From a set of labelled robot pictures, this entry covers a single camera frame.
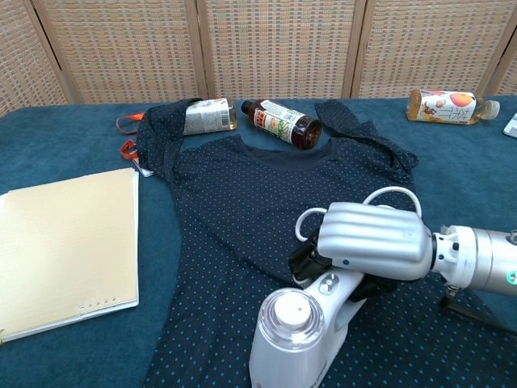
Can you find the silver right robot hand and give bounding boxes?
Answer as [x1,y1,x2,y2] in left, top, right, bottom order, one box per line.
[287,200,435,302]

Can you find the white handheld steam iron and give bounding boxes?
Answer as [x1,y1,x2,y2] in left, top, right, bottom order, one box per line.
[248,269,364,388]

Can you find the dark blue polka dot shirt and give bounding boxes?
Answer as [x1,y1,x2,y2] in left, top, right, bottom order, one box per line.
[137,98,517,388]

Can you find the peach tea bottle white cap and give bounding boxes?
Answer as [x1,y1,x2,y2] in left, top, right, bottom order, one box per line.
[406,89,501,126]

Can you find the dark brown drink bottle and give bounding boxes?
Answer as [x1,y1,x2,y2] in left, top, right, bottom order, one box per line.
[241,99,323,150]

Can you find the clear plastic blister package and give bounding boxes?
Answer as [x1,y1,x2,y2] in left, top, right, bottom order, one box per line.
[502,112,517,141]

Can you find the yellow tea bottle white label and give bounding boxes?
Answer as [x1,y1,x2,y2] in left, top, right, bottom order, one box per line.
[183,98,238,136]

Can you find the woven bamboo folding screen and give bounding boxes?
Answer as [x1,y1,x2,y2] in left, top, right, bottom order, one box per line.
[0,0,517,118]

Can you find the cream paper folder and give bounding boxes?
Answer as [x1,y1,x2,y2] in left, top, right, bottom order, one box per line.
[0,167,141,344]

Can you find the teal blue table cloth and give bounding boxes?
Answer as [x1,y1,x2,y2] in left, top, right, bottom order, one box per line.
[0,95,517,388]

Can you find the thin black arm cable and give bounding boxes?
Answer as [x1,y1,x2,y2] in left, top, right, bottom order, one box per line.
[439,282,514,335]

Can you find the orange lanyard with badge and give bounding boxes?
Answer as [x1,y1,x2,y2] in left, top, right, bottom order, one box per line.
[116,114,155,179]

